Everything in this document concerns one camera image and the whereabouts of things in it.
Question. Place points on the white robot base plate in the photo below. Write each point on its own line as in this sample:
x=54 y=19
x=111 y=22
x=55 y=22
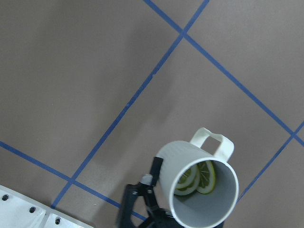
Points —
x=20 y=211

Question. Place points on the white ribbed mug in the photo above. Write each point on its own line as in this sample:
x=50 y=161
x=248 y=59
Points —
x=199 y=210

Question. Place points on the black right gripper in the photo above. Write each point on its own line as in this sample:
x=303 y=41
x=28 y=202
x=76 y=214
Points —
x=157 y=217

